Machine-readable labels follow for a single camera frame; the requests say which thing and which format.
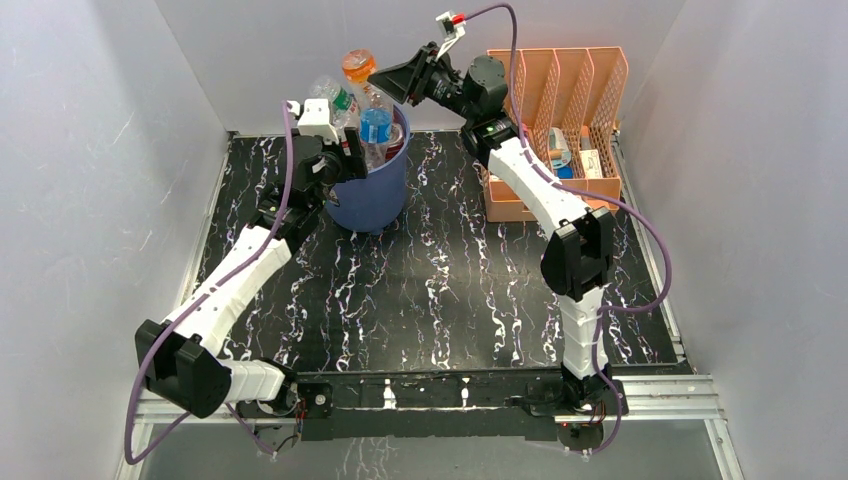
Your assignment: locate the white box in organizer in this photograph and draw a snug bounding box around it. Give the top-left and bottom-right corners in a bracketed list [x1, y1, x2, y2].
[580, 149, 604, 179]

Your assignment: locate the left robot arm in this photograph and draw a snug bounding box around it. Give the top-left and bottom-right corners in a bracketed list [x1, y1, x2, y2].
[135, 127, 367, 418]

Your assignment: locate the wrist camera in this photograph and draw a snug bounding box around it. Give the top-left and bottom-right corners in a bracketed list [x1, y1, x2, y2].
[435, 11, 466, 59]
[284, 98, 344, 145]

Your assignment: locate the blue capped tube in organizer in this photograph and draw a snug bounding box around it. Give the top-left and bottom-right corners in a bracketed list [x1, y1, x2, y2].
[548, 127, 574, 179]

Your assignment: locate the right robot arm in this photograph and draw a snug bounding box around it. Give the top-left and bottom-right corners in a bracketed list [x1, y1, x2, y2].
[368, 42, 615, 414]

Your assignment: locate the orange drink bottle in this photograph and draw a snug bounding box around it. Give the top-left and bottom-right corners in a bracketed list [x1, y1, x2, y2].
[341, 49, 393, 112]

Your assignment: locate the orange plastic file organizer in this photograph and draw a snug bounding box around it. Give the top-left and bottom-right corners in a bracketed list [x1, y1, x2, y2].
[511, 46, 629, 199]

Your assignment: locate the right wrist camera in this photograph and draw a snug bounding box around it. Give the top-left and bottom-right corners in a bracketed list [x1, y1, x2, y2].
[435, 11, 466, 59]

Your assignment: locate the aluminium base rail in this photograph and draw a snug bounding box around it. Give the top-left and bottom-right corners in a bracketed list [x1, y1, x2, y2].
[117, 370, 743, 479]

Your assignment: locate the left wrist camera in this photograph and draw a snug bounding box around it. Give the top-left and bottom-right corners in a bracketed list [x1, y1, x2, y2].
[284, 98, 344, 145]

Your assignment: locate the purple cable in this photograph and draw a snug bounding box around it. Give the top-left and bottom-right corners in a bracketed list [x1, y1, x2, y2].
[123, 100, 296, 466]
[463, 2, 674, 458]

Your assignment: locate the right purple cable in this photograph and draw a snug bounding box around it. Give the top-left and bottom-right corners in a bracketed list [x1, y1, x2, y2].
[463, 2, 674, 458]

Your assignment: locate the blue plastic bin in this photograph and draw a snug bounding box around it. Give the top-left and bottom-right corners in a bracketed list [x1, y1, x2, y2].
[326, 107, 411, 234]

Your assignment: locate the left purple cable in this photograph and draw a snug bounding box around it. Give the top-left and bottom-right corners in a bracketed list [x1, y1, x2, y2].
[123, 100, 296, 466]

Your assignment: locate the blue label water bottle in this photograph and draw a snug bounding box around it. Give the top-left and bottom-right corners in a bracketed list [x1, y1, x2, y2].
[360, 108, 393, 171]

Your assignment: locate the green label clear bottle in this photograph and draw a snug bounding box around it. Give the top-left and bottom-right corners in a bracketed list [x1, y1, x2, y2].
[308, 75, 361, 130]

